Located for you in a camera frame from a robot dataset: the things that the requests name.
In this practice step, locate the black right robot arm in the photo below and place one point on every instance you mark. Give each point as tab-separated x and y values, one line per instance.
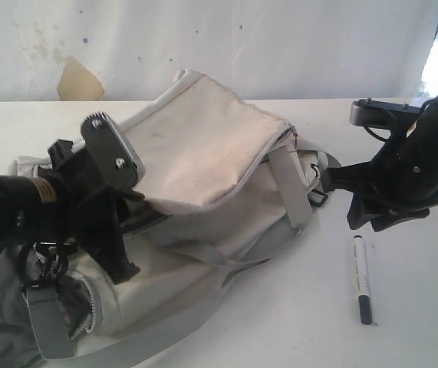
400	183

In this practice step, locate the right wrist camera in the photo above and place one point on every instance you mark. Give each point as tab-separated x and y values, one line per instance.
382	115

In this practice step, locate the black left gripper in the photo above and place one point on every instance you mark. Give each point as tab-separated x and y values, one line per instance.
93	218

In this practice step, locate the white black-capped marker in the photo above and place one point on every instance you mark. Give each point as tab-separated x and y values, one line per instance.
363	285

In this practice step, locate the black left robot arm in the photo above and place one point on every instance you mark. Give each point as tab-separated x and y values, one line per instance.
33	210

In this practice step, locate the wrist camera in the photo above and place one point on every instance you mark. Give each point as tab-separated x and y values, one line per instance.
382	115
111	151

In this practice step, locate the white canvas duffel bag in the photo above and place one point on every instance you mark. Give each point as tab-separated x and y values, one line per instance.
226	186

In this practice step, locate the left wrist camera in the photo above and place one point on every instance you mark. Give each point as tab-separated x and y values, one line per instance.
111	151

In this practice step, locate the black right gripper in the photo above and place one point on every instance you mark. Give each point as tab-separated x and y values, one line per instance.
399	184

